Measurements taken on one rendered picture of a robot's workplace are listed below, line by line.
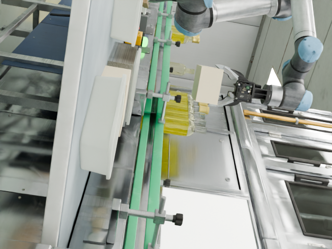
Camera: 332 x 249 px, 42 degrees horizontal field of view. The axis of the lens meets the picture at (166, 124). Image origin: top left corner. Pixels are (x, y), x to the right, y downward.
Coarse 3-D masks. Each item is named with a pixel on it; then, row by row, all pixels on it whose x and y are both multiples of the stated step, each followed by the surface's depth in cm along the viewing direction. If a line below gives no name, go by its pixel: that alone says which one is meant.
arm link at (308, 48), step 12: (300, 0) 155; (300, 12) 152; (312, 12) 153; (300, 24) 149; (312, 24) 149; (300, 36) 147; (312, 36) 146; (300, 48) 143; (312, 48) 141; (300, 60) 145; (312, 60) 144; (300, 72) 149
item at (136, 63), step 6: (138, 54) 137; (138, 60) 133; (138, 66) 147; (132, 72) 132; (132, 78) 133; (132, 84) 133; (132, 90) 134; (132, 96) 135; (132, 102) 153; (126, 114) 139; (126, 120) 140
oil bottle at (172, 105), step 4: (168, 104) 179; (172, 104) 180; (176, 104) 180; (180, 104) 181; (184, 104) 182; (168, 108) 177; (172, 108) 177; (176, 108) 177; (180, 108) 178; (184, 108) 178; (188, 108) 179; (192, 108) 180; (192, 112) 178
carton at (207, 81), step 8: (200, 72) 146; (208, 72) 144; (216, 72) 144; (200, 80) 145; (208, 80) 145; (216, 80) 145; (200, 88) 145; (208, 88) 145; (216, 88) 145; (192, 96) 157; (200, 96) 146; (208, 96) 146; (216, 96) 146; (216, 104) 146
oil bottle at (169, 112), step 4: (168, 112) 174; (172, 112) 174; (176, 112) 175; (180, 112) 175; (184, 112) 176; (188, 112) 177; (176, 116) 172; (180, 116) 173; (184, 116) 173; (188, 116) 174; (192, 116) 175; (192, 120) 173
